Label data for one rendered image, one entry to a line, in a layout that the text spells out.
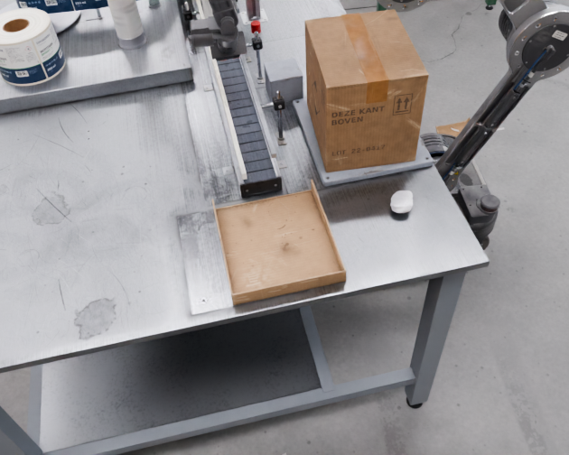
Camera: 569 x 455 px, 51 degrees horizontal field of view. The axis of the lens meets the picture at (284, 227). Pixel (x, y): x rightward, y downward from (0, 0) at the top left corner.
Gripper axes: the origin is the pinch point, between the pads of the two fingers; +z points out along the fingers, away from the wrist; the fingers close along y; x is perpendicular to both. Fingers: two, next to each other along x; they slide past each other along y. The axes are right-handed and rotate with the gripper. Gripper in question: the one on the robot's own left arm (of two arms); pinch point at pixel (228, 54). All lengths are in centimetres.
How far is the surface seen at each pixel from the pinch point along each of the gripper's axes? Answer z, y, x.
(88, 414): 10, 62, 99
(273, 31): 24.9, -18.5, -13.4
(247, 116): -10.8, -1.4, 21.4
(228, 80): 0.8, 1.1, 7.6
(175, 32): 21.0, 14.4, -16.7
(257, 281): -42, 6, 66
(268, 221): -31, 0, 52
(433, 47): 149, -125, -32
